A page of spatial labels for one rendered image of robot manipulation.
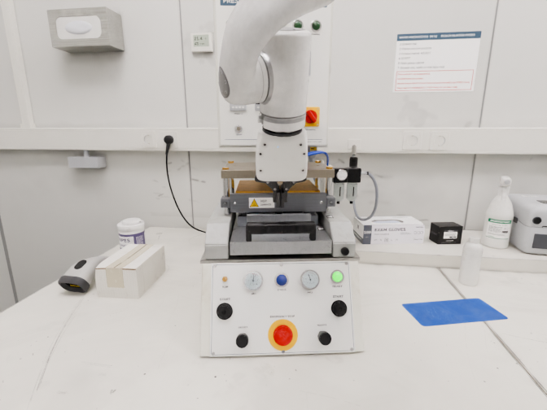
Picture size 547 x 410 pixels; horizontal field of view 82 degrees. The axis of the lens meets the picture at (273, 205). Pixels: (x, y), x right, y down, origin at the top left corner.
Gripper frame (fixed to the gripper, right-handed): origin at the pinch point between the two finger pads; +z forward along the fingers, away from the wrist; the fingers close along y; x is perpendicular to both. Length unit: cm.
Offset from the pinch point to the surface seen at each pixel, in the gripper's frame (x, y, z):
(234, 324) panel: -16.4, -9.8, 20.9
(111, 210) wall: 73, -76, 53
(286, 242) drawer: -5.6, 1.2, 8.1
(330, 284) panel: -10.9, 10.5, 15.4
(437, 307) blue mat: -6, 42, 31
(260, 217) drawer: 2.2, -4.1, 7.0
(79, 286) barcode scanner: 7, -56, 34
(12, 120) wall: 96, -122, 16
